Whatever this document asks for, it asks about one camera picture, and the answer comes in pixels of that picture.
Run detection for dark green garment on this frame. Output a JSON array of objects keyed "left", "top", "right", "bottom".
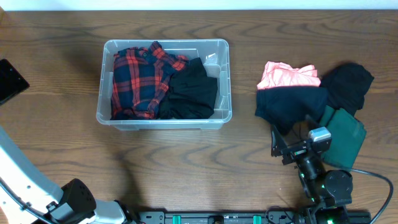
[{"left": 320, "top": 106, "right": 367, "bottom": 169}]

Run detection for black garment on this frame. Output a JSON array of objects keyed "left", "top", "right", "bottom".
[
  {"left": 158, "top": 57, "right": 218, "bottom": 119},
  {"left": 320, "top": 63, "right": 374, "bottom": 116}
]

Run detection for clear plastic storage bin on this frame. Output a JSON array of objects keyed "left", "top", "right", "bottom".
[{"left": 96, "top": 39, "right": 233, "bottom": 131}]

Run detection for red navy plaid shirt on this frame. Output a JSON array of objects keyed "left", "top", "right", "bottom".
[{"left": 111, "top": 41, "right": 189, "bottom": 120}]

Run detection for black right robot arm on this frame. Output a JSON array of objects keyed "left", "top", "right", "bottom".
[{"left": 271, "top": 126, "right": 353, "bottom": 223}]

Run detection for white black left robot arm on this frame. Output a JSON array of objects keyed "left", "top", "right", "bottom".
[{"left": 1, "top": 129, "right": 139, "bottom": 223}]

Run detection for navy folded garment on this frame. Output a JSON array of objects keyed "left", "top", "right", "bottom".
[{"left": 255, "top": 86, "right": 328, "bottom": 135}]

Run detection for pink folded garment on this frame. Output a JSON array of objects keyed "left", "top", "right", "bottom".
[{"left": 257, "top": 61, "right": 321, "bottom": 90}]

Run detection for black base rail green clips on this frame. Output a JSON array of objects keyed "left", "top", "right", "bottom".
[{"left": 137, "top": 210, "right": 372, "bottom": 224}]

